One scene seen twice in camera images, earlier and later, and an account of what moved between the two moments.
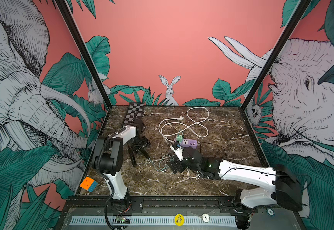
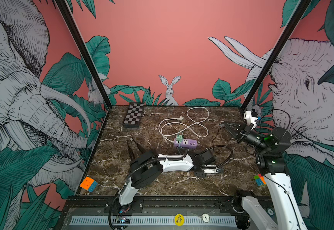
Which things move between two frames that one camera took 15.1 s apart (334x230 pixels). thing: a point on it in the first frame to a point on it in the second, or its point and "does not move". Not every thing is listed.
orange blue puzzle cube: x=89 y=184 does not move
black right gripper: x=178 y=164 to x=243 y=135
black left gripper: x=147 y=143 to x=200 y=175
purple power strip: x=186 y=143 does not move
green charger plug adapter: x=179 y=137 does not move
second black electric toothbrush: x=132 y=156 does not move
